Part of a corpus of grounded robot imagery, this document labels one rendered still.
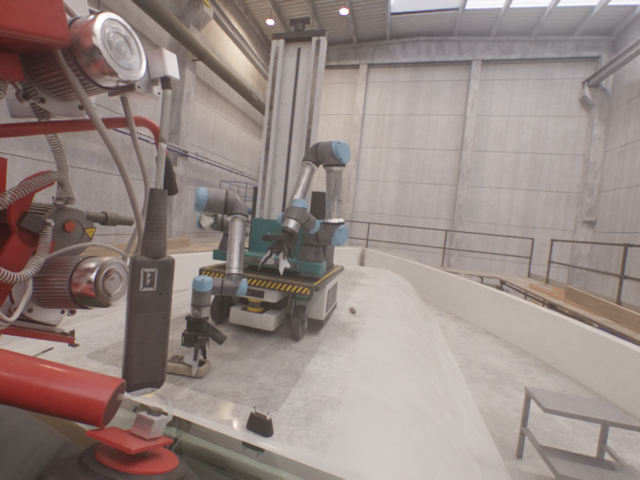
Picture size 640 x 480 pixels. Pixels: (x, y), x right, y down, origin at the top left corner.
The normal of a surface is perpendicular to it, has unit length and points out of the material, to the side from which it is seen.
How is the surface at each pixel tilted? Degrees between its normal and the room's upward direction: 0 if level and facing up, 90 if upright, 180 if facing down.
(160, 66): 101
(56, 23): 90
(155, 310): 90
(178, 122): 90
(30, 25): 90
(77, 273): 65
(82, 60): 131
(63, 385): 41
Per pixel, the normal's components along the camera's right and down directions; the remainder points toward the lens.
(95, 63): -0.16, 0.74
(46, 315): 0.98, -0.04
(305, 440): 0.10, -0.99
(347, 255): 0.57, 0.09
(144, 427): -0.23, -0.43
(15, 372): 0.25, -0.71
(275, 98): -0.28, 0.01
